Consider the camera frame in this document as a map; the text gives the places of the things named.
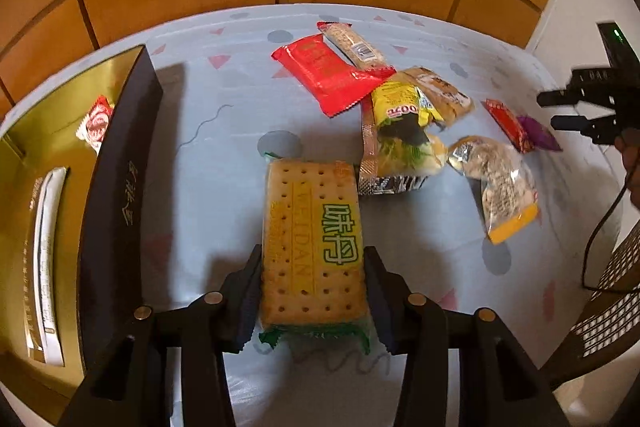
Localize person's right hand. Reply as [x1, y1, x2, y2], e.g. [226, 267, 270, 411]
[615, 132, 640, 208]

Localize large red snack packet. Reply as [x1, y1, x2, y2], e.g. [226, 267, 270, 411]
[271, 34, 396, 118]

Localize brown snack packet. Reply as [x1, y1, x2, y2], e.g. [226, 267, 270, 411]
[404, 67, 475, 126]

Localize white patterned tablecloth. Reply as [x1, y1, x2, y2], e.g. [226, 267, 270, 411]
[0, 4, 626, 427]

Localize woven wicker chair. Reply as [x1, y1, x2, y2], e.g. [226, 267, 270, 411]
[540, 224, 640, 390]

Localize black gift box gold interior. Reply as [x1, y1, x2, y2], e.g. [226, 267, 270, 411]
[0, 44, 165, 427]

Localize red white candy packet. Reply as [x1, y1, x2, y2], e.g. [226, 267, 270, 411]
[76, 95, 116, 155]

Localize black cable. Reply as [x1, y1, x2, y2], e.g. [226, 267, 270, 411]
[581, 179, 640, 294]

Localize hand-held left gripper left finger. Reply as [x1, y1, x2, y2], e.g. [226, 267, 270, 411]
[57, 244, 266, 427]

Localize small red snack packet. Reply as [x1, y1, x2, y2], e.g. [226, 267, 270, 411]
[482, 99, 536, 154]

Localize beige cereal bar packet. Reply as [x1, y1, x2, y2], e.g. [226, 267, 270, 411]
[317, 21, 388, 70]

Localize clear oat snack packet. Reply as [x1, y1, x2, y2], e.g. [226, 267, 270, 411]
[447, 136, 541, 247]

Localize long white beige packet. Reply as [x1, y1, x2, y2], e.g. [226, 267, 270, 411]
[25, 167, 68, 367]

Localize yellow cracker packet green ends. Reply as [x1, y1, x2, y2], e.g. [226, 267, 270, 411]
[257, 152, 373, 355]

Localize yellow green snack packet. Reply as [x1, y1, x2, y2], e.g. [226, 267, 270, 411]
[359, 74, 448, 196]

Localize purple snack packet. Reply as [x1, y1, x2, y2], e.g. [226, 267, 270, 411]
[516, 114, 562, 152]

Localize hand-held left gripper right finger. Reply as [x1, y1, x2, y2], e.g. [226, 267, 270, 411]
[364, 246, 571, 427]

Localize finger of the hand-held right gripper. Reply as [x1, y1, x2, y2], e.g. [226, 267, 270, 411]
[537, 88, 581, 108]
[551, 115, 597, 134]

